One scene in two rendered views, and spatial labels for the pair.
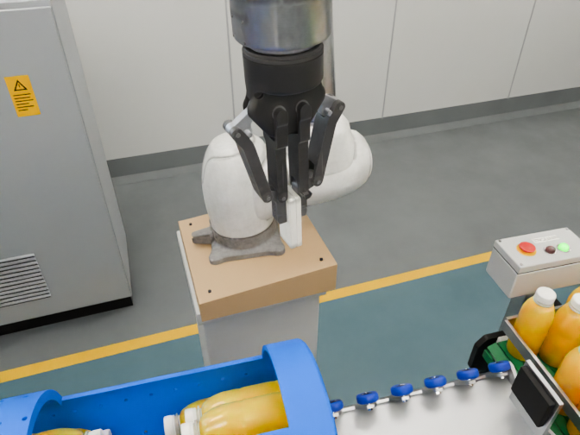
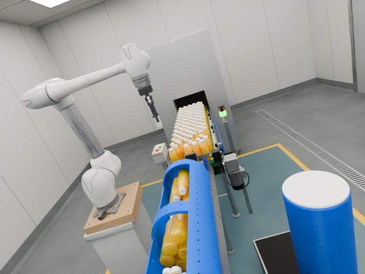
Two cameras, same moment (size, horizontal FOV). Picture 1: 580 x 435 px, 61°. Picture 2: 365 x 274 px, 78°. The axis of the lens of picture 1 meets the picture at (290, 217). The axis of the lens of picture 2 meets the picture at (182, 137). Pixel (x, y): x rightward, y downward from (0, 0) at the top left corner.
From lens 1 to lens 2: 107 cm
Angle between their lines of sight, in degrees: 60
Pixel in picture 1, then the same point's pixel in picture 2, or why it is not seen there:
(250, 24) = (145, 80)
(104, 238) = not seen: outside the picture
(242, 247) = (117, 200)
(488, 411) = not seen: hidden behind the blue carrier
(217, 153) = (92, 175)
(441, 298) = not seen: hidden behind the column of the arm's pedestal
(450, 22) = (31, 175)
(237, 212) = (110, 187)
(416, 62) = (31, 196)
